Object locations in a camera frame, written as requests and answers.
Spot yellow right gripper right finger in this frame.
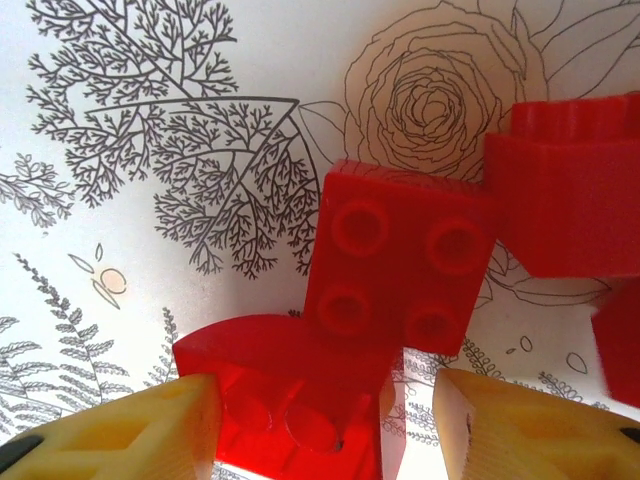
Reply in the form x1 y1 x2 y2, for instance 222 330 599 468
432 368 640 480

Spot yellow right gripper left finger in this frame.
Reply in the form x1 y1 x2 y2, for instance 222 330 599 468
0 373 222 480

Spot red curved lego brick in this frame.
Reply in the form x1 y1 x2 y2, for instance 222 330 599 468
172 313 407 480

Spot floral print tablecloth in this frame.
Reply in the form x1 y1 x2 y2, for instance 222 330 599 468
0 0 640 480

